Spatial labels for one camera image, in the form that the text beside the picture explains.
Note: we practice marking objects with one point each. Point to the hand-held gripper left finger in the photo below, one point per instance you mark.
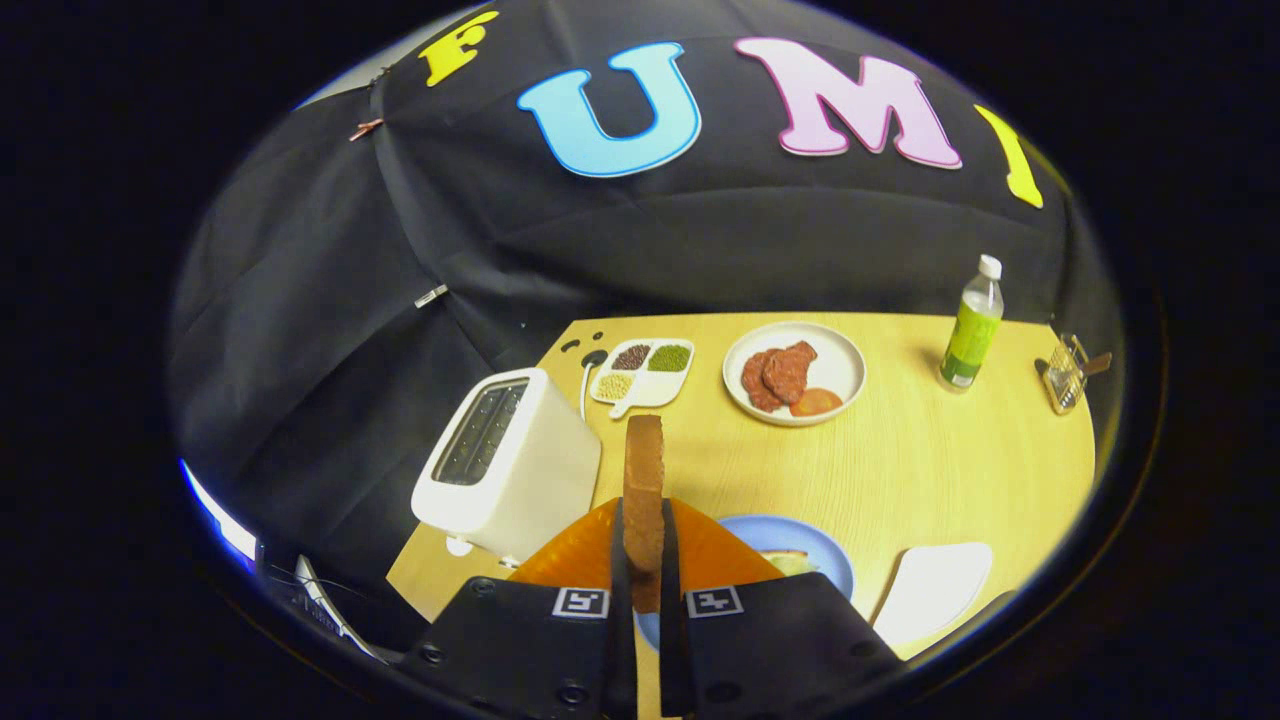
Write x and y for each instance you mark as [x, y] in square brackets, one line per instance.
[530, 650]

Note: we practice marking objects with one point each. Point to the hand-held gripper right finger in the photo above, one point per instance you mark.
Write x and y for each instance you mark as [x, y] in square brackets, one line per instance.
[780, 650]

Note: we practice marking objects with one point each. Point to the green lettuce leaf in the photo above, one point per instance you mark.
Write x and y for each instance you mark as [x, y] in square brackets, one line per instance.
[795, 567]

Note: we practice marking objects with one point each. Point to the brown crust bread slice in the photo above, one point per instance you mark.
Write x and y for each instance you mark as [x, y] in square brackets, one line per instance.
[645, 490]

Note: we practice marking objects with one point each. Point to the blue round plate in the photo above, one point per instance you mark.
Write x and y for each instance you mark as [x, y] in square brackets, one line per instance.
[800, 533]

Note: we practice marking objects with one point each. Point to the white square plate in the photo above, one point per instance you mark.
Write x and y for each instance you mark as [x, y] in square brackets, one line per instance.
[935, 590]

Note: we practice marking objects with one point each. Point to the white toaster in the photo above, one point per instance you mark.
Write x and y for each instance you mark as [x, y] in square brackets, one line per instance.
[530, 480]

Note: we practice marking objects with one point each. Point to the white metal stand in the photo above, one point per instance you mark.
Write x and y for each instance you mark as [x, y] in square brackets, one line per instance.
[315, 600]

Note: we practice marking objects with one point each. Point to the orange tomato slice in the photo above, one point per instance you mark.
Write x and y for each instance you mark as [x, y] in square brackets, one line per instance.
[816, 402]

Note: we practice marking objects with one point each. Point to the brown meat slice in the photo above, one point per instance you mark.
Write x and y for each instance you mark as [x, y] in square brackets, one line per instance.
[752, 380]
[790, 372]

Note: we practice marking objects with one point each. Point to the white sectioned dish with beans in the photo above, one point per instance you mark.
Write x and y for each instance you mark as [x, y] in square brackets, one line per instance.
[650, 386]

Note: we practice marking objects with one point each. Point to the cream round plate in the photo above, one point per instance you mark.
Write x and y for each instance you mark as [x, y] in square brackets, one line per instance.
[835, 365]

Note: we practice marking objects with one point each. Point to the bright monitor screen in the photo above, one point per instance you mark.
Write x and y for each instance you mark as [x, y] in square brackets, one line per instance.
[225, 520]

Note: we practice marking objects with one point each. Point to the green label drink bottle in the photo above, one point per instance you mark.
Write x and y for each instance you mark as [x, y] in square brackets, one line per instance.
[972, 335]

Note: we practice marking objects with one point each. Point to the black backdrop cloth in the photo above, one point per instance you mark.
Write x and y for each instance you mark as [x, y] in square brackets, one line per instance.
[700, 240]

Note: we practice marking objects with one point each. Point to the red cloth clip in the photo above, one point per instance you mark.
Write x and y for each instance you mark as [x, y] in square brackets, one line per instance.
[366, 129]

